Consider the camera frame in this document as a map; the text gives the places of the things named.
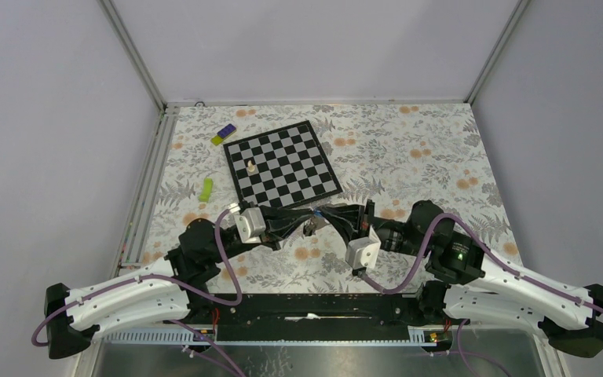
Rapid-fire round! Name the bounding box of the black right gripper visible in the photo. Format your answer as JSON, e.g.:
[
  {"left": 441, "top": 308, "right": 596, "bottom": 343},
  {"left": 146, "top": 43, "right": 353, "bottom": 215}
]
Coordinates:
[{"left": 320, "top": 199, "right": 430, "bottom": 257}]

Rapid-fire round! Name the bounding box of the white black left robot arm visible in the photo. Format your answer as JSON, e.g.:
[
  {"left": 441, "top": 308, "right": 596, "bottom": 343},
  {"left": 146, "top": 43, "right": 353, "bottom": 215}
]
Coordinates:
[{"left": 31, "top": 203, "right": 315, "bottom": 360}]

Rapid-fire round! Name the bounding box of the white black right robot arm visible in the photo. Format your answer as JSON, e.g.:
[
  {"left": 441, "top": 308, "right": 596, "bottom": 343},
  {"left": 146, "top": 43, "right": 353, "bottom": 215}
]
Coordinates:
[{"left": 316, "top": 200, "right": 603, "bottom": 358}]

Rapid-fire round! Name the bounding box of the black grey chessboard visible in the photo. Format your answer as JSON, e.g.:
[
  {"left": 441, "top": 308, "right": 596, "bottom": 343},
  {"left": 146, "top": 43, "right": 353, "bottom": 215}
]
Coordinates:
[{"left": 224, "top": 120, "right": 343, "bottom": 208}]

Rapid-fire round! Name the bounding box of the floral table mat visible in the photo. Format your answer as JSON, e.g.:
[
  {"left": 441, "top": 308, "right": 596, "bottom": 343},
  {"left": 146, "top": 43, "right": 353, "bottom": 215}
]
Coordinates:
[{"left": 138, "top": 104, "right": 523, "bottom": 293}]

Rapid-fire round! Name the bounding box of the green arch toy block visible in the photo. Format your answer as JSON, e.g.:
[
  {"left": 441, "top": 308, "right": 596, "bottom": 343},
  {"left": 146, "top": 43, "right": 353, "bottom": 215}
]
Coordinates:
[{"left": 198, "top": 178, "right": 214, "bottom": 203}]

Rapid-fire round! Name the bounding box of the purple yellow toy brick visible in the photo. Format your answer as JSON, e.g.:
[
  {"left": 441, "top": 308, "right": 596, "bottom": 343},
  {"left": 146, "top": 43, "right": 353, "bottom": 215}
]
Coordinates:
[{"left": 211, "top": 123, "right": 236, "bottom": 145}]

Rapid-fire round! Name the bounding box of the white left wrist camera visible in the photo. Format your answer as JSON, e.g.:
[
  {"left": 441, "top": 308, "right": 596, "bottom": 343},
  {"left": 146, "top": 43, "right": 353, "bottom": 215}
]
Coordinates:
[{"left": 228, "top": 203, "right": 266, "bottom": 243}]

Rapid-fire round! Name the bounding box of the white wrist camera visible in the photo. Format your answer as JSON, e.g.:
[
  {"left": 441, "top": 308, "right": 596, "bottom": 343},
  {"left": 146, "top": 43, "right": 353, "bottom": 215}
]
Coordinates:
[
  {"left": 344, "top": 228, "right": 381, "bottom": 276},
  {"left": 228, "top": 203, "right": 266, "bottom": 243}
]

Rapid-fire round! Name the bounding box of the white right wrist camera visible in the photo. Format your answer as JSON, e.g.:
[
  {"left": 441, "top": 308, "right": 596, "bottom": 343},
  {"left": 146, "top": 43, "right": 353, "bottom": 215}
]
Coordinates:
[{"left": 344, "top": 228, "right": 381, "bottom": 276}]

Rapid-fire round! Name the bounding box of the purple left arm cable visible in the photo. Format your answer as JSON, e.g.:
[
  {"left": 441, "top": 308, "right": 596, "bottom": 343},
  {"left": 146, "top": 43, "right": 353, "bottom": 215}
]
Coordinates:
[{"left": 31, "top": 203, "right": 244, "bottom": 349}]

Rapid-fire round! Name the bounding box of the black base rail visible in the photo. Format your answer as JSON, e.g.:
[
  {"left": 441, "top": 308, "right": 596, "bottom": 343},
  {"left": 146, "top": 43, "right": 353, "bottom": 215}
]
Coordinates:
[{"left": 181, "top": 294, "right": 432, "bottom": 342}]

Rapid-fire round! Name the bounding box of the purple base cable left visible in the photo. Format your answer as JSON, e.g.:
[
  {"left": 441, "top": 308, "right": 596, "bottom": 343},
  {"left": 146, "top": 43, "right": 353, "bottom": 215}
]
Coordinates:
[{"left": 166, "top": 317, "right": 253, "bottom": 377}]

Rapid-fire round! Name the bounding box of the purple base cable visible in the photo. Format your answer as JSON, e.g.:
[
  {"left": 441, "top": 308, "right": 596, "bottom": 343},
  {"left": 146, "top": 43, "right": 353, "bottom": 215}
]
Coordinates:
[
  {"left": 166, "top": 317, "right": 253, "bottom": 377},
  {"left": 426, "top": 317, "right": 510, "bottom": 377}
]

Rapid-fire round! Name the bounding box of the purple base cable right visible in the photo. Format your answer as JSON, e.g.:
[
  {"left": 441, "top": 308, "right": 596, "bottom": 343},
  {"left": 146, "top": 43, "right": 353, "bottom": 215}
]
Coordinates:
[{"left": 426, "top": 317, "right": 510, "bottom": 377}]

